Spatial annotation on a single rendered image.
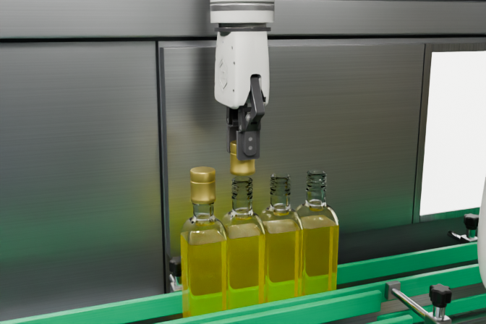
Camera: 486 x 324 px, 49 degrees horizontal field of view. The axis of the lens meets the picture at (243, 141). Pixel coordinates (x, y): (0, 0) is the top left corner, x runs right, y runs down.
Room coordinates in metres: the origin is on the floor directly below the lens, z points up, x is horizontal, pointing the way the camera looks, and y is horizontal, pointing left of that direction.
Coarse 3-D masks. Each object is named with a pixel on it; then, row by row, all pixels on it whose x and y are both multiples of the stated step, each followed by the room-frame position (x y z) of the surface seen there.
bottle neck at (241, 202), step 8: (240, 176) 0.73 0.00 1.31; (232, 184) 0.72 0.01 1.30; (240, 184) 0.71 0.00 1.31; (248, 184) 0.71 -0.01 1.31; (232, 192) 0.72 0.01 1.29; (240, 192) 0.71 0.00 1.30; (248, 192) 0.71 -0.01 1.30; (232, 200) 0.72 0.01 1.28; (240, 200) 0.71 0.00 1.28; (248, 200) 0.71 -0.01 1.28; (232, 208) 0.72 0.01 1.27; (240, 208) 0.71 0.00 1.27; (248, 208) 0.71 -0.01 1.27
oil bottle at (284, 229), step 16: (272, 224) 0.71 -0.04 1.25; (288, 224) 0.71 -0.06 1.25; (272, 240) 0.70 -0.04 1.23; (288, 240) 0.71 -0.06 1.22; (272, 256) 0.70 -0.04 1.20; (288, 256) 0.71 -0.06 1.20; (272, 272) 0.70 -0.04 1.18; (288, 272) 0.71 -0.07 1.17; (272, 288) 0.70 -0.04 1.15; (288, 288) 0.71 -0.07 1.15
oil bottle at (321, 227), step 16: (304, 208) 0.74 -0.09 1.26; (320, 208) 0.74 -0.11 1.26; (304, 224) 0.73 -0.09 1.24; (320, 224) 0.73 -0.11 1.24; (336, 224) 0.74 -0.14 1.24; (304, 240) 0.73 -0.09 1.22; (320, 240) 0.73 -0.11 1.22; (336, 240) 0.74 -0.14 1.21; (304, 256) 0.72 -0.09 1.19; (320, 256) 0.73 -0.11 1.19; (336, 256) 0.74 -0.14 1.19; (304, 272) 0.72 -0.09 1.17; (320, 272) 0.73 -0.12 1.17; (336, 272) 0.74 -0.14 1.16; (304, 288) 0.72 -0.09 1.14; (320, 288) 0.73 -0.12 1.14
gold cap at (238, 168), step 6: (234, 144) 0.71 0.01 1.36; (234, 150) 0.71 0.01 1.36; (234, 156) 0.71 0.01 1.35; (234, 162) 0.71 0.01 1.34; (240, 162) 0.70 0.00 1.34; (246, 162) 0.70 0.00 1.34; (252, 162) 0.71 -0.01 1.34; (234, 168) 0.71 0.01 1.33; (240, 168) 0.70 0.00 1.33; (246, 168) 0.70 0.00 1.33; (252, 168) 0.71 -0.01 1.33; (234, 174) 0.71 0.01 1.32; (240, 174) 0.70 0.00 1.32; (246, 174) 0.70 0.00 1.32
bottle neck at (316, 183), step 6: (312, 174) 0.74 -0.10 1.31; (318, 174) 0.74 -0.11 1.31; (324, 174) 0.75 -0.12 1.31; (312, 180) 0.74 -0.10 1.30; (318, 180) 0.74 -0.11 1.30; (324, 180) 0.75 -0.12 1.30; (312, 186) 0.74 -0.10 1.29; (318, 186) 0.74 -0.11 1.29; (324, 186) 0.75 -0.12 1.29; (312, 192) 0.74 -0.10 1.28; (318, 192) 0.74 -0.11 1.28; (324, 192) 0.75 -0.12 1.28; (312, 198) 0.74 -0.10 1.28; (318, 198) 0.74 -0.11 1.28; (324, 198) 0.75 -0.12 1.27; (312, 204) 0.74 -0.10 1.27; (318, 204) 0.74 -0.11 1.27; (324, 204) 0.75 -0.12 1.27
